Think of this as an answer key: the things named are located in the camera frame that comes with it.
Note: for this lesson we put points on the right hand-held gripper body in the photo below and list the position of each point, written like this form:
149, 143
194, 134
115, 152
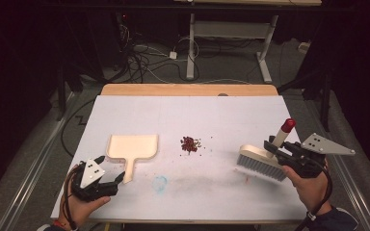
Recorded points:
302, 160

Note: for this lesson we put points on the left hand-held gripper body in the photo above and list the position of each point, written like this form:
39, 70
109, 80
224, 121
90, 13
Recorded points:
91, 173

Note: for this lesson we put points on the cream plastic dustpan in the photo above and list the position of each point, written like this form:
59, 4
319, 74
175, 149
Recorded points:
131, 147

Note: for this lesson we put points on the pile of red and green beans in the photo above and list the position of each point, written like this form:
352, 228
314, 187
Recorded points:
189, 144

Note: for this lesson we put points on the person's right hand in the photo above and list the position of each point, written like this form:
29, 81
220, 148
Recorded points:
313, 192

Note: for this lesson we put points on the person's left hand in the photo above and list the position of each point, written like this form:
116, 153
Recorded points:
80, 208

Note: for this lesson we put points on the black metal stand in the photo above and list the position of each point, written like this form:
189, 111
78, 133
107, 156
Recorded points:
326, 102

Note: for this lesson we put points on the white power adapter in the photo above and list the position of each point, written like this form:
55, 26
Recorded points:
173, 55

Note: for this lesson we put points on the aluminium floor rail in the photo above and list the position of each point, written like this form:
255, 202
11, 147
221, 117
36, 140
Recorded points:
35, 170
350, 179

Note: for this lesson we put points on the white metal desk frame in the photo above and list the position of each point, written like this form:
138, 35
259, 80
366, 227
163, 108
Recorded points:
191, 48

